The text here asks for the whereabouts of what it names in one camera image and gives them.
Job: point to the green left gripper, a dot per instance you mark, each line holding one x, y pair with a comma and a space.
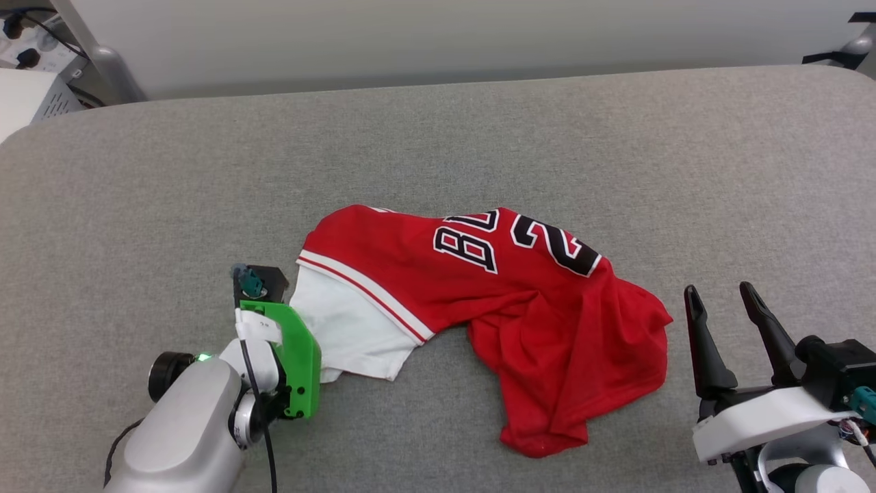
301, 363

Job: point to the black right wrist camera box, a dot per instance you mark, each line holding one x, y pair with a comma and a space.
842, 363

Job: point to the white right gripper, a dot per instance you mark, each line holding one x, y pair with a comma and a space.
759, 418

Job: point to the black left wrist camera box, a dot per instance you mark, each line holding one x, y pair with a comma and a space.
272, 281

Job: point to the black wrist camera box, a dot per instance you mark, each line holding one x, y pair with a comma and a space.
842, 363
272, 281

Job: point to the red and white basketball jersey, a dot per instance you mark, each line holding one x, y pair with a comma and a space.
547, 322

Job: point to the grey partition post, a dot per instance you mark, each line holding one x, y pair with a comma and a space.
109, 68

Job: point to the white power strip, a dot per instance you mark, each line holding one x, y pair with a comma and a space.
58, 61

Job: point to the white equipment box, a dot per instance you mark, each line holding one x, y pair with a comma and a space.
20, 96

